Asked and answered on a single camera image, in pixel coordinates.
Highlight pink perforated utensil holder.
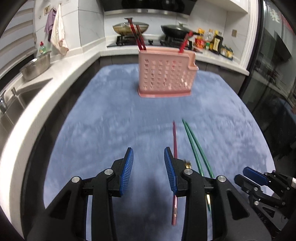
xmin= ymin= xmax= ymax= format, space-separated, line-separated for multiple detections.
xmin=138 ymin=46 xmax=199 ymax=98

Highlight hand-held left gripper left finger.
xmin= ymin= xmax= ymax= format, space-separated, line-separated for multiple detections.
xmin=28 ymin=148 xmax=134 ymax=241

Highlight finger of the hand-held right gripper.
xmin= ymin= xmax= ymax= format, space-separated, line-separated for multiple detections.
xmin=235 ymin=175 xmax=286 ymax=208
xmin=244 ymin=167 xmax=292 ymax=186

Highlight steel sink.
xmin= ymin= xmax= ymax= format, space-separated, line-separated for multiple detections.
xmin=0 ymin=79 xmax=53 ymax=130

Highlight range hood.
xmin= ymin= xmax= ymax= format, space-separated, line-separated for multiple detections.
xmin=102 ymin=0 xmax=195 ymax=15

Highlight chrome faucet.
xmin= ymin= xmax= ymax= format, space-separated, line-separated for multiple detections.
xmin=0 ymin=87 xmax=18 ymax=114

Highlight green chopstick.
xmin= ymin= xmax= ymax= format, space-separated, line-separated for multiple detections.
xmin=182 ymin=119 xmax=212 ymax=212
xmin=185 ymin=123 xmax=215 ymax=179

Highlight gold flower spoon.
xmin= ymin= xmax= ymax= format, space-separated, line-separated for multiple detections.
xmin=184 ymin=159 xmax=211 ymax=205

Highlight black gas stove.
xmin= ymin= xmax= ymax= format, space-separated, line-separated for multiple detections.
xmin=115 ymin=35 xmax=199 ymax=50

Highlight white hanging towel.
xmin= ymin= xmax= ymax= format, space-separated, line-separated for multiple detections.
xmin=50 ymin=5 xmax=69 ymax=55

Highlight wok with glass lid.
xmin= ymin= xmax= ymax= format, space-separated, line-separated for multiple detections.
xmin=112 ymin=22 xmax=149 ymax=35

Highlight black wok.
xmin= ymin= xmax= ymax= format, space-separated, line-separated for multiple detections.
xmin=161 ymin=22 xmax=199 ymax=37

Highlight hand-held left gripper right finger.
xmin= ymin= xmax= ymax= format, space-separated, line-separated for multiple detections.
xmin=164 ymin=147 xmax=271 ymax=241

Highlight red seasoning packet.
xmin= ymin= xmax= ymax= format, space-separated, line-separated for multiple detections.
xmin=194 ymin=37 xmax=206 ymax=49

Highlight metal basin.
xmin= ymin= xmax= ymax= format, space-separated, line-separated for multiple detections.
xmin=20 ymin=53 xmax=51 ymax=81

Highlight white kitchen counter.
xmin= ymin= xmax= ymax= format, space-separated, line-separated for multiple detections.
xmin=0 ymin=45 xmax=250 ymax=241

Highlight purple hanging cloth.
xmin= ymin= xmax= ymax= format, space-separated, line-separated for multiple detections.
xmin=44 ymin=9 xmax=57 ymax=42

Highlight window blinds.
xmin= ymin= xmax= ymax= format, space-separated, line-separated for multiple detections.
xmin=0 ymin=14 xmax=37 ymax=72

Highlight glass sliding door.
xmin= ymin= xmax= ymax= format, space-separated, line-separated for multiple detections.
xmin=238 ymin=0 xmax=296 ymax=163

